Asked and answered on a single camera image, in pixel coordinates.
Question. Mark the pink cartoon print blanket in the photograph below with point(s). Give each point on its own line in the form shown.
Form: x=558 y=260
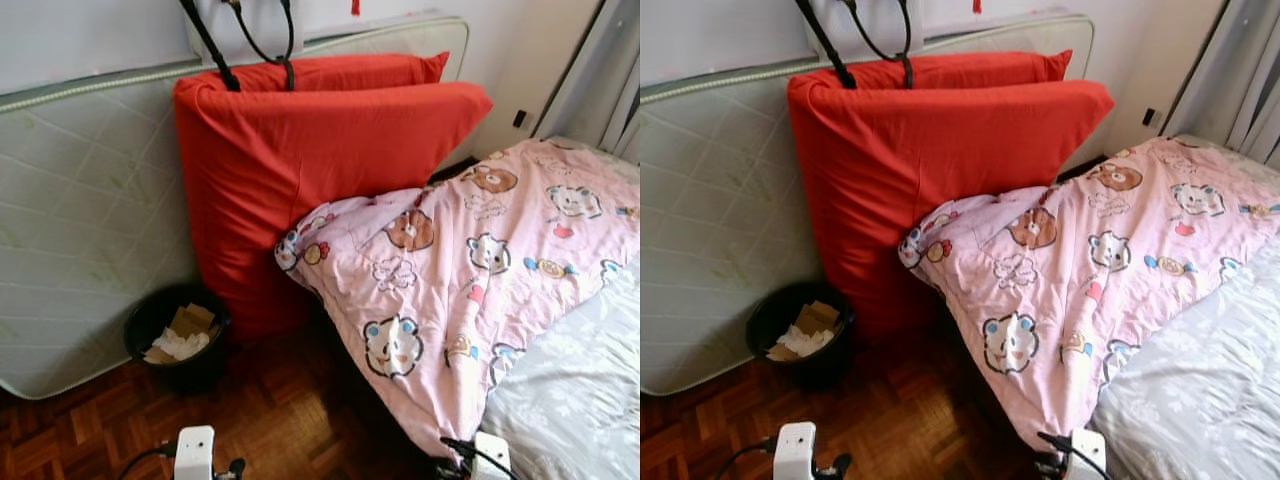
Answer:
x=450 y=270
x=1080 y=270

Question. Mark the white quilted mattress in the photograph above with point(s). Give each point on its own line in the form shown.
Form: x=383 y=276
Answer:
x=80 y=220
x=710 y=220

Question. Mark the large red cushion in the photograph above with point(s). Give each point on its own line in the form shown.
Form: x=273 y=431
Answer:
x=300 y=170
x=920 y=170

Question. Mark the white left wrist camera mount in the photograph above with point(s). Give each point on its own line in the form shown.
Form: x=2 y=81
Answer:
x=796 y=450
x=195 y=455

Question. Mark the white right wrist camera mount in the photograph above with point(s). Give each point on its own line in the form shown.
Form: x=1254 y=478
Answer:
x=1089 y=455
x=492 y=458

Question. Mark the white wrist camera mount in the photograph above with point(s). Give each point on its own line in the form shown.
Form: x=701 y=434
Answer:
x=1089 y=455
x=195 y=455
x=492 y=458
x=796 y=450

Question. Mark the bed with grey floral cover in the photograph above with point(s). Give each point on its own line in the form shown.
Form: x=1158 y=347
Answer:
x=1200 y=400
x=570 y=400

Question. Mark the grey curtain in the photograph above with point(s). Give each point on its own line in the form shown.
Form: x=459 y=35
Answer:
x=1240 y=70
x=600 y=70

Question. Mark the white crumpled tissue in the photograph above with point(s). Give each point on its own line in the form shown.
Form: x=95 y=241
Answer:
x=180 y=345
x=805 y=343

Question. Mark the brown cardboard piece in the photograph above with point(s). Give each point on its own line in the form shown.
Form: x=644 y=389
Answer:
x=818 y=317
x=192 y=320

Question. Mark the flat red cushion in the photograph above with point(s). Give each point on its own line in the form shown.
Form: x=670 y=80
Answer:
x=980 y=70
x=360 y=72

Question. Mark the black waste bin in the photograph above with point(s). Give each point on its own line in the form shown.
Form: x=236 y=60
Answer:
x=762 y=320
x=140 y=325

